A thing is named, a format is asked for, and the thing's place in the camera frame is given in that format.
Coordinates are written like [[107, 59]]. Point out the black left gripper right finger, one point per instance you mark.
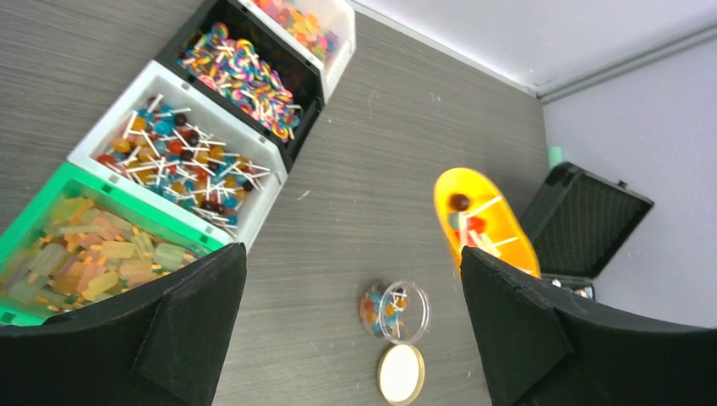
[[543, 345]]

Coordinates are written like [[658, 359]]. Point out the white gummy candy bin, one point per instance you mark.
[[322, 31]]

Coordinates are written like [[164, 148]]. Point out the clear plastic jar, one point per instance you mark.
[[399, 312]]

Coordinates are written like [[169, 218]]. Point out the black swirl lollipop bin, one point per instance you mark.
[[297, 73]]

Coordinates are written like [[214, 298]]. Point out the white lollipop bin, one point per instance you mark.
[[155, 79]]

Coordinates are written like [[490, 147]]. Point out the green candy bin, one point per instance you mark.
[[82, 240]]

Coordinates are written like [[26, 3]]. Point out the black poker chip case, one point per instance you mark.
[[577, 221]]

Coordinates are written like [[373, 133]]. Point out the yellow plastic scoop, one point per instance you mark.
[[474, 213]]

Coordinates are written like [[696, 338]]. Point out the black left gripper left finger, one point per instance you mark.
[[162, 343]]

